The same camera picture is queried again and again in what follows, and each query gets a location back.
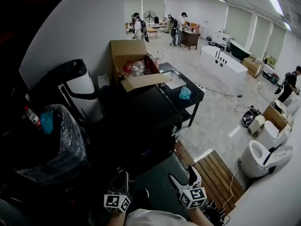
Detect dark green bathtub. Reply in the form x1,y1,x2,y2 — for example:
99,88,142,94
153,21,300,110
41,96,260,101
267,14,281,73
229,40,252,61

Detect person's right forearm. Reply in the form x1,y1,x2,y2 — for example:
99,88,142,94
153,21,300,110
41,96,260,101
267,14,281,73
188,207,213,226

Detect black standing fan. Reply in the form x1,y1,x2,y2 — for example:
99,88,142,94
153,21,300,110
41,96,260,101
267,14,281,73
143,10,156,28

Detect black headphones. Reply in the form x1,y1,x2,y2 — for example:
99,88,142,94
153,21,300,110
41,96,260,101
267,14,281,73
203,200,230,226

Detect wooden slat mat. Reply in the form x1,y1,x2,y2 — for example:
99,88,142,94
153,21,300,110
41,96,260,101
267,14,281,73
193,149,246,216

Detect small white box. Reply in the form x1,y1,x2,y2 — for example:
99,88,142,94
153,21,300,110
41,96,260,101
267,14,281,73
97,73,111,89

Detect open brown cardboard box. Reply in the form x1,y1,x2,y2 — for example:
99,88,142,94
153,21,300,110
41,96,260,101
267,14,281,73
262,105,295,133

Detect clear plastic packaging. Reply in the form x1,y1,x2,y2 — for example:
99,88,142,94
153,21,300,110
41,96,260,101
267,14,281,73
133,61,147,77

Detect grey roller blind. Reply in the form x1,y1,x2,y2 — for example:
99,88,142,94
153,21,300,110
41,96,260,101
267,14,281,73
255,15,271,57
227,5,253,48
124,0,143,24
143,0,166,22
270,24,286,64

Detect white toilet with open lid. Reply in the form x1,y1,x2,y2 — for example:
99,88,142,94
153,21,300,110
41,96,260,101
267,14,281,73
238,139,294,179

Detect small cream appliance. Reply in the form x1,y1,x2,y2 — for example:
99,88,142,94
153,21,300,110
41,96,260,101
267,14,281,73
246,114,266,136

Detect black extension cable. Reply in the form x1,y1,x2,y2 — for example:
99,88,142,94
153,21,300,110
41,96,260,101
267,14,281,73
191,81,243,99

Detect tall white and black appliance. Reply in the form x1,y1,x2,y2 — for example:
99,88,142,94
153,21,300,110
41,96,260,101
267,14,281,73
30,59,105,125

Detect white rectangular sink basin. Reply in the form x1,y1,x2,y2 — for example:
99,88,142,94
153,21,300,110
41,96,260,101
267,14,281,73
162,70,188,90

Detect low wooden coffee table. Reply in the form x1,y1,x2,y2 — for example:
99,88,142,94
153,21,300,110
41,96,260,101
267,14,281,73
146,27,158,39

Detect person's white shirt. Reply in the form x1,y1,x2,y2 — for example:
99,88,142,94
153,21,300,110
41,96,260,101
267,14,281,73
124,208,196,226

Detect clear bottle with red label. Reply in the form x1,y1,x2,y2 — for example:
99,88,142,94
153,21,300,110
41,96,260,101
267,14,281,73
24,105,43,130

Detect red plastic item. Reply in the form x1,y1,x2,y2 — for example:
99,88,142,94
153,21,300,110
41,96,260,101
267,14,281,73
123,60,135,78

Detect crumpled teal cloth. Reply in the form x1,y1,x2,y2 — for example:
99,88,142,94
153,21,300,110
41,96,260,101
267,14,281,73
178,86,192,101

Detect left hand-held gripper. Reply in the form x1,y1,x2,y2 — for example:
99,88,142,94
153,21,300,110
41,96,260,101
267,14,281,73
104,171,132,214

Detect plastic-wrapped black appliance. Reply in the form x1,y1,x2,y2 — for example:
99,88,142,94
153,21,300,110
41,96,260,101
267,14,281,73
13,104,93,186

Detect brown wooden desk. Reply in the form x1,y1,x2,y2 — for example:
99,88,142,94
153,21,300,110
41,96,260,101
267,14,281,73
182,29,199,51

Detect white cable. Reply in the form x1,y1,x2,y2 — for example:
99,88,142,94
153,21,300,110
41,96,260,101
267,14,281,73
222,165,241,212

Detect black side table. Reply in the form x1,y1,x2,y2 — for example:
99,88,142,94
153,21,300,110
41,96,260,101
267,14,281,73
158,62,206,128

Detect large open cardboard box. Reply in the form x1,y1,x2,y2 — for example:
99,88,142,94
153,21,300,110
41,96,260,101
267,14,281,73
110,40,173,93

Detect black round tray of parts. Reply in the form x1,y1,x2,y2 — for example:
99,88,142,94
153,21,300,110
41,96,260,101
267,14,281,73
241,105,262,128

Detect person's left forearm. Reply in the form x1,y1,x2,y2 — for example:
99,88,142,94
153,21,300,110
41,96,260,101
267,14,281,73
107,212,126,226

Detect white rectangular bathtub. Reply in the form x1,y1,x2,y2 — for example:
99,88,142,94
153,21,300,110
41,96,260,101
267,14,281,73
199,45,248,85

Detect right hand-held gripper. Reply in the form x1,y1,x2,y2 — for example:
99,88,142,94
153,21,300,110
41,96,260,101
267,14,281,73
168,165,208,210

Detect green tool case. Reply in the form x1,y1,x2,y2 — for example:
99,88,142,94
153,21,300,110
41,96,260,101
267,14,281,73
262,71,281,85

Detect person's black left shoe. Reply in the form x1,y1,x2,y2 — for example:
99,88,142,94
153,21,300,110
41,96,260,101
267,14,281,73
133,188,151,210

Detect white cabinet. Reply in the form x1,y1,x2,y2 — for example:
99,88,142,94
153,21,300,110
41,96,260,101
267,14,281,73
212,31,234,50

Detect black washing machine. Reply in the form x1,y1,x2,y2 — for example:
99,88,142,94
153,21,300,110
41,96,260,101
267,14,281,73
98,86,184,174

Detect closed cardboard box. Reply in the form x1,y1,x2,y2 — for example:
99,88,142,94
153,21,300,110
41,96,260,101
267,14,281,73
242,56,262,78

